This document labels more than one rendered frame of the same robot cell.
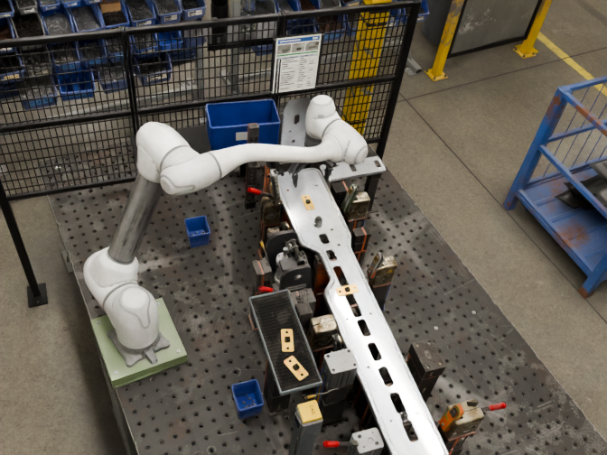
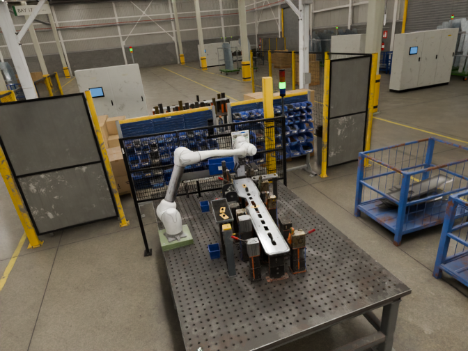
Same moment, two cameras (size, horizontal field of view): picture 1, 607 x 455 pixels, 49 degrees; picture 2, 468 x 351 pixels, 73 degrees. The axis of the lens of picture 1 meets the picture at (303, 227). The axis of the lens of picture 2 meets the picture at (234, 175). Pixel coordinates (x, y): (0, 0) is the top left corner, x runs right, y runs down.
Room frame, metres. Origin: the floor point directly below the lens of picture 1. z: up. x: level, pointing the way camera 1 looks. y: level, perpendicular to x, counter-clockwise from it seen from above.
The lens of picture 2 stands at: (-1.01, -0.76, 2.46)
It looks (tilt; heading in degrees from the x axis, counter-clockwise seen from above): 24 degrees down; 16
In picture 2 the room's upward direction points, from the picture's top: 6 degrees counter-clockwise
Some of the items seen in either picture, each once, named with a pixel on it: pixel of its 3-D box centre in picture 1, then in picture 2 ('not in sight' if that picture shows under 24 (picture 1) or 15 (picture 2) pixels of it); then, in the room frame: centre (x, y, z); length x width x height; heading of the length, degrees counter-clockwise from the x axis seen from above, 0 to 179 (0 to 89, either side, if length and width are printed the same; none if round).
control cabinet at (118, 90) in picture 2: not in sight; (114, 96); (6.80, 4.74, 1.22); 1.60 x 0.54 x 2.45; 123
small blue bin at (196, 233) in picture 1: (197, 232); (205, 206); (1.89, 0.46, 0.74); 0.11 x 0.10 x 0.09; 25
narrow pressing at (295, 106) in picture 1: (294, 130); (239, 162); (2.17, 0.10, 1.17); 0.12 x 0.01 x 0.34; 115
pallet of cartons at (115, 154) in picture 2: not in sight; (105, 164); (3.64, 3.04, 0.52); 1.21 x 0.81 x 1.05; 37
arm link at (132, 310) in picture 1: (135, 313); (172, 219); (1.32, 0.57, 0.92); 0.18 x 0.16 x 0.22; 45
